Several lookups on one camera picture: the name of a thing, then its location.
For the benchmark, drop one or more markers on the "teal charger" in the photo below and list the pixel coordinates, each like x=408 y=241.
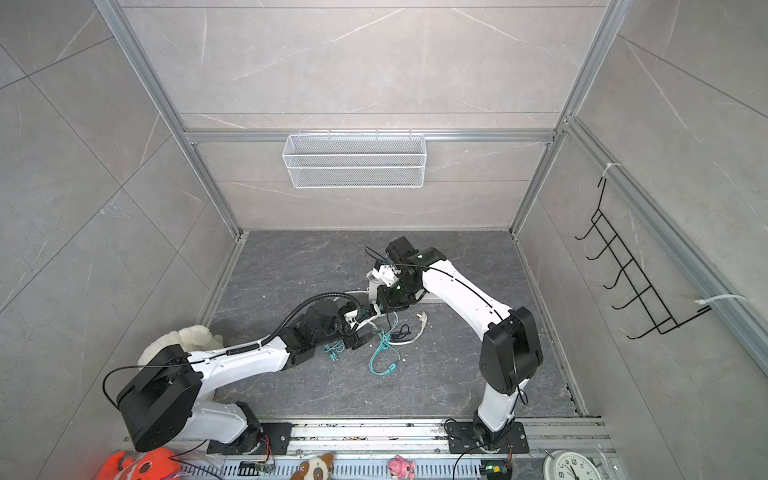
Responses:
x=386 y=358

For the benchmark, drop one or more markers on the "white wire mesh basket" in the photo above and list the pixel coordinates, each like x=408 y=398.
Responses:
x=364 y=160

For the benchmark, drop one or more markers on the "brown white plush puppy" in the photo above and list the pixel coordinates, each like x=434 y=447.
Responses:
x=318 y=467

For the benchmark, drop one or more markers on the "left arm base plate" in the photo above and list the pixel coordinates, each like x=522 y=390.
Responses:
x=271 y=437

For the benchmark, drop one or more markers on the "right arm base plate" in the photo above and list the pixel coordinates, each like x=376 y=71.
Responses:
x=473 y=437

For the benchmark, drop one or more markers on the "white analog clock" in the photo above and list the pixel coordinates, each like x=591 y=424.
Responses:
x=569 y=465

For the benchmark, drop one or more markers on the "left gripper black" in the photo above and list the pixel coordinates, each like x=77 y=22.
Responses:
x=358 y=341

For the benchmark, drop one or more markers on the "pink plush toy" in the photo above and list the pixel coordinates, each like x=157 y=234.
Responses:
x=401 y=468

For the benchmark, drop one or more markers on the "white plush dog toy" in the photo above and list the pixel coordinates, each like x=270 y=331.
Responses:
x=190 y=339

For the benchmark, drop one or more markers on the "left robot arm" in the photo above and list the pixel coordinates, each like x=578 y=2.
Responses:
x=167 y=399

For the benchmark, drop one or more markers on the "red plush toy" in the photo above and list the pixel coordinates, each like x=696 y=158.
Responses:
x=154 y=465

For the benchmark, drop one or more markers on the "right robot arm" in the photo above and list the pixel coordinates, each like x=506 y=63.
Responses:
x=510 y=352

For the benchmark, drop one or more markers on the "white multicolour power strip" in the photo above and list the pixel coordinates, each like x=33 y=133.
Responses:
x=405 y=334

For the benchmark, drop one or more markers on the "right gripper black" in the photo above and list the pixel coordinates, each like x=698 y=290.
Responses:
x=389 y=303

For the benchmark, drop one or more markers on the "black wire hook rack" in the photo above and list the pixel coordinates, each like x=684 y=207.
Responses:
x=631 y=273

